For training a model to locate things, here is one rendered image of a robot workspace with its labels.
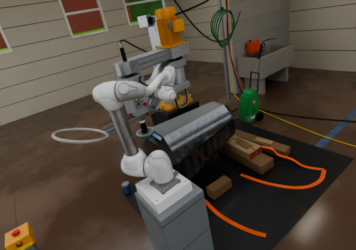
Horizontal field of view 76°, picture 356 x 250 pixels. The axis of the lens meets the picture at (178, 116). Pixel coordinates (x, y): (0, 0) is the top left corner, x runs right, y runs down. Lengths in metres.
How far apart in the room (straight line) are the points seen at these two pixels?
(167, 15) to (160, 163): 1.65
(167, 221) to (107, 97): 0.92
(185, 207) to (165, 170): 0.31
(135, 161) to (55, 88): 6.85
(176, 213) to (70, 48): 7.25
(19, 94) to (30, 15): 2.29
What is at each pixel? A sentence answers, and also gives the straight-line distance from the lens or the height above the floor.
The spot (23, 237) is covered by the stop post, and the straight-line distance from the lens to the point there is 1.66.
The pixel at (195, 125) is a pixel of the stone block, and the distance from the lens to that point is 2.74.
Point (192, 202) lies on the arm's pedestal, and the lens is 1.79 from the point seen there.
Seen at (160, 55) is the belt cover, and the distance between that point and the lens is 2.53.
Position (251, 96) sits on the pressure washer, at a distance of 4.12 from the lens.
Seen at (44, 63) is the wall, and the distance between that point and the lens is 8.25.
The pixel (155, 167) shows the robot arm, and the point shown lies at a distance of 1.64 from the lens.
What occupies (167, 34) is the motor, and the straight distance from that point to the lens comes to 2.69.
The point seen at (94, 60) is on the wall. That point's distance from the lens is 8.56.
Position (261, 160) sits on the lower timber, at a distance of 3.14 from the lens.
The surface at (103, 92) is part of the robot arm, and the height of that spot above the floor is 1.68.
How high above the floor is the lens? 2.03
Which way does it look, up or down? 24 degrees down
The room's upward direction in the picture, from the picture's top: 12 degrees counter-clockwise
